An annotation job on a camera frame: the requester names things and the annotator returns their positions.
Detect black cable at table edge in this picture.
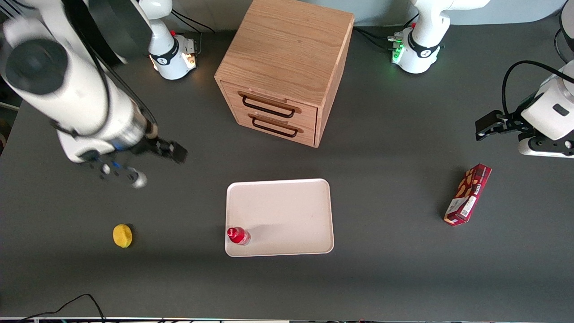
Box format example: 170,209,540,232
18,293,106,323

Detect wooden drawer cabinet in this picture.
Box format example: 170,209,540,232
214,0,355,148

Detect white rectangular tray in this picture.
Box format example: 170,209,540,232
224,179,335,258

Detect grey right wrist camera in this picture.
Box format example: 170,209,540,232
88,155,148,189

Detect black drawer handle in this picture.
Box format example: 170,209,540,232
248,113,304,139
238,91,302,119

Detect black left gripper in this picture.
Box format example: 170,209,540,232
475,110,539,142

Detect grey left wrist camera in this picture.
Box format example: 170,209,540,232
517,134,574,159

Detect black base cables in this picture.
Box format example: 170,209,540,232
171,9,217,34
353,13,420,51

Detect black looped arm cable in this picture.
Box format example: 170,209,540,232
501,60,574,118

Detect red snack box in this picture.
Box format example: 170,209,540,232
443,163,493,227

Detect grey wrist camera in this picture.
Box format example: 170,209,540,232
88,155,148,189
517,134,574,159

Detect wooden drawer front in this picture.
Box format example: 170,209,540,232
221,81,318,128
232,109,317,147

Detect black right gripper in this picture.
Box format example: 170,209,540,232
130,136,189,165

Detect red coke bottle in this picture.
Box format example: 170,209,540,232
226,226,251,246

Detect yellow lemon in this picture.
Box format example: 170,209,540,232
113,224,133,249

